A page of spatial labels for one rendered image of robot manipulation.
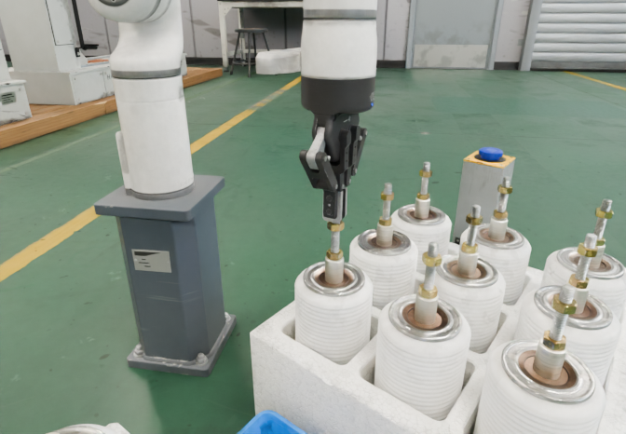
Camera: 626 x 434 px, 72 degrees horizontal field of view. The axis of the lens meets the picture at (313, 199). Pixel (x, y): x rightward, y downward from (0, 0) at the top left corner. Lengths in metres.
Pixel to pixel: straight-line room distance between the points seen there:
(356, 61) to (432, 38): 5.10
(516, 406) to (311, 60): 0.36
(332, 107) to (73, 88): 2.55
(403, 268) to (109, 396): 0.50
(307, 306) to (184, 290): 0.25
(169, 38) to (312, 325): 0.43
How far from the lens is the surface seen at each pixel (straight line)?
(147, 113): 0.63
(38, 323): 1.02
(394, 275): 0.60
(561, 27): 5.73
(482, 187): 0.81
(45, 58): 2.97
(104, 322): 0.96
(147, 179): 0.66
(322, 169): 0.42
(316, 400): 0.54
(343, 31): 0.41
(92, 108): 2.89
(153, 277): 0.71
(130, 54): 0.63
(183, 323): 0.74
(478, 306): 0.56
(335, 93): 0.42
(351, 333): 0.53
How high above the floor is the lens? 0.54
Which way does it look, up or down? 23 degrees down
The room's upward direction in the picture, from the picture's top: straight up
